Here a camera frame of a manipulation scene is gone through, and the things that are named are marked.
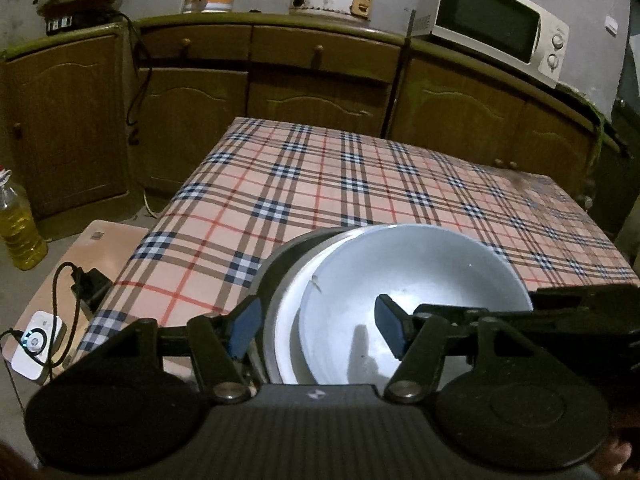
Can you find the small steel plate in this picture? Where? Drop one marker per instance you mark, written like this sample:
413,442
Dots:
263,286

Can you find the black power adapter with cable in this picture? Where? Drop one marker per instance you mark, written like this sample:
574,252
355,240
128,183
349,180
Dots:
89,289

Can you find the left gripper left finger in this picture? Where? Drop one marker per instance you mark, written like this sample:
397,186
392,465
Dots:
215,346

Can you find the plaid tablecloth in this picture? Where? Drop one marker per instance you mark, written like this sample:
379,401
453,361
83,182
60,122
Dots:
268,182

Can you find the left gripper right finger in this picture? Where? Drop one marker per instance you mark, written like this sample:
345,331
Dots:
423,340

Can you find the brown wooden sideboard cabinet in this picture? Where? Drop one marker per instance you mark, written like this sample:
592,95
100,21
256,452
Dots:
92,119

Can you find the cardboard box on floor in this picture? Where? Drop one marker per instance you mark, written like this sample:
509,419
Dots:
104,246

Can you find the white microwave oven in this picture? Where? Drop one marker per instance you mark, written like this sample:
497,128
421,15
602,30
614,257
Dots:
516,33

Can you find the dark door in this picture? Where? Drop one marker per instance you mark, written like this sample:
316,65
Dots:
614,184

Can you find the person's right hand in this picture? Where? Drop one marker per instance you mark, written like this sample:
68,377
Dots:
609,462

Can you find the blue-white ceramic bowl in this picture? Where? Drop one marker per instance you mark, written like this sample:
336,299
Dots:
414,264

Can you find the green cloth on cabinet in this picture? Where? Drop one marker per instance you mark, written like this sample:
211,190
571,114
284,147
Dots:
585,107

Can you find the shallow white bowl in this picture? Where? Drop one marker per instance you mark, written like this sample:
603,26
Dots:
283,354

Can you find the cooking oil bottle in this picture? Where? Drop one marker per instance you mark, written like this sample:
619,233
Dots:
25,246

